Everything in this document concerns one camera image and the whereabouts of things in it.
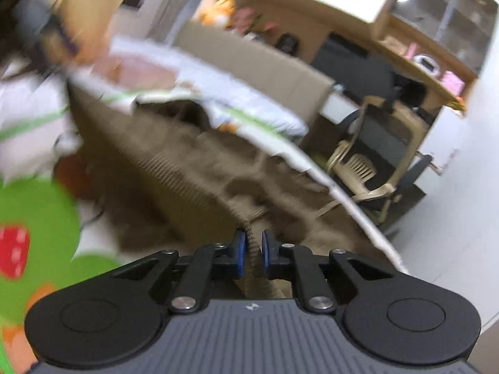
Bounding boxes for black monitor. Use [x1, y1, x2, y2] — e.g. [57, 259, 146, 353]
[312, 31, 394, 98]

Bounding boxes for pink plush toy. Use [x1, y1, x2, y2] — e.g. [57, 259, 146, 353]
[232, 6, 277, 36]

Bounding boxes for wooden desk hutch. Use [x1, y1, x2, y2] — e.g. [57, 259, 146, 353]
[370, 0, 492, 115]

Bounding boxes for brown dotted corduroy garment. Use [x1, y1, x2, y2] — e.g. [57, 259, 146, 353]
[68, 84, 394, 300]

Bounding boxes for beige upholstered headboard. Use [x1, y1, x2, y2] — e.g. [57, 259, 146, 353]
[172, 21, 336, 133]

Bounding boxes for orange plush toy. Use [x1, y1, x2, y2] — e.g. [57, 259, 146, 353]
[199, 0, 238, 28]

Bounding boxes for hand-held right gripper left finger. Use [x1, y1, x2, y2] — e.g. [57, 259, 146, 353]
[111, 229, 247, 314]

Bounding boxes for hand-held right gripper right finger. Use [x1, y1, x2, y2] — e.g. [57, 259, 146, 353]
[261, 229, 394, 314]

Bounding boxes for beige frame office chair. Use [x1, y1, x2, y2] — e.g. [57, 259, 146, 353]
[316, 95, 433, 227]

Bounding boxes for pink box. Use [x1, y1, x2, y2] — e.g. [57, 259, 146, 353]
[442, 71, 466, 95]

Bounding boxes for printed giraffe blanket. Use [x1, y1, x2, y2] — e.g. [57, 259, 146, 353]
[0, 35, 410, 374]

